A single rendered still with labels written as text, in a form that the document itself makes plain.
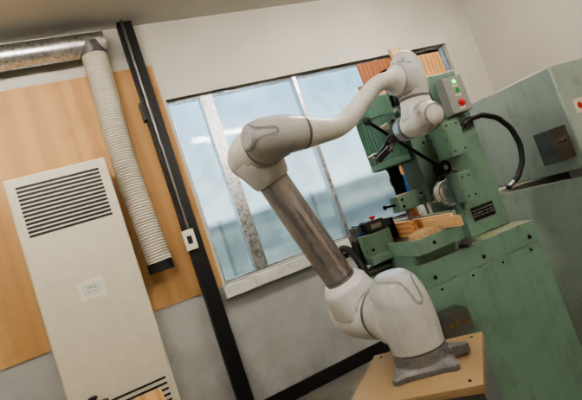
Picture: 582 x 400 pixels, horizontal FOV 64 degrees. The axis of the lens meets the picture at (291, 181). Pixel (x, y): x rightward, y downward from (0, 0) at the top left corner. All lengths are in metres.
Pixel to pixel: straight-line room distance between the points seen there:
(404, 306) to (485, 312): 0.73
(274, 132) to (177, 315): 2.02
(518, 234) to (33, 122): 2.70
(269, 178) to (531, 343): 1.27
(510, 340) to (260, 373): 1.71
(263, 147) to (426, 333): 0.66
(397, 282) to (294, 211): 0.36
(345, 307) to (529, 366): 0.92
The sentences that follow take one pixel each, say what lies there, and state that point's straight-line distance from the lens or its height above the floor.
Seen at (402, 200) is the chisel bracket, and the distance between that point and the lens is 2.04.
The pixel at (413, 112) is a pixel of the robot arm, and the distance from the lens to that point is 1.59.
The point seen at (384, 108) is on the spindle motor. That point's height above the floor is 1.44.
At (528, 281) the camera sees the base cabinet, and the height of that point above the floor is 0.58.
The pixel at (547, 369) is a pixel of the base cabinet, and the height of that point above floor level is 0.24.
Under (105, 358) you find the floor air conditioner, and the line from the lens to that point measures 2.79.
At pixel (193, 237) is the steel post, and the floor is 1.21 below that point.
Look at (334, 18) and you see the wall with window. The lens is 3.99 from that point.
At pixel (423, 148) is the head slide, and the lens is 2.10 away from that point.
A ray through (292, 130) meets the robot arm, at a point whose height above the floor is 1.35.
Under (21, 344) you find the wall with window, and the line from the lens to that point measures 3.10.
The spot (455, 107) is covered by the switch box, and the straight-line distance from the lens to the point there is 2.12.
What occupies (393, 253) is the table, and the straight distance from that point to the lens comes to 1.97.
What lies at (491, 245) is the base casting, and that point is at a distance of 2.04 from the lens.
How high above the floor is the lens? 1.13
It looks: 4 degrees up
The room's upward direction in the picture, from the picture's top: 19 degrees counter-clockwise
